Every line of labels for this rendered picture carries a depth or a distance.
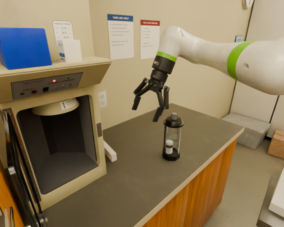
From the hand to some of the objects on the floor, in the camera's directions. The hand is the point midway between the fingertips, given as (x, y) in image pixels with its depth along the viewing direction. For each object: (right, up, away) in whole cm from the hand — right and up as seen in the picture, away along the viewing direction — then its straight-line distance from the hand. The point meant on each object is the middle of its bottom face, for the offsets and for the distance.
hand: (144, 113), depth 84 cm
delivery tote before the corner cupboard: (+162, -42, +209) cm, 268 cm away
